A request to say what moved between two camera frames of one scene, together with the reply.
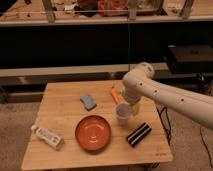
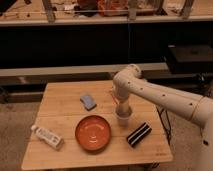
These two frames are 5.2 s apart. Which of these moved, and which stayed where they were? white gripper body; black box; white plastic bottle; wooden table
Moved: white gripper body
Stayed: black box; white plastic bottle; wooden table
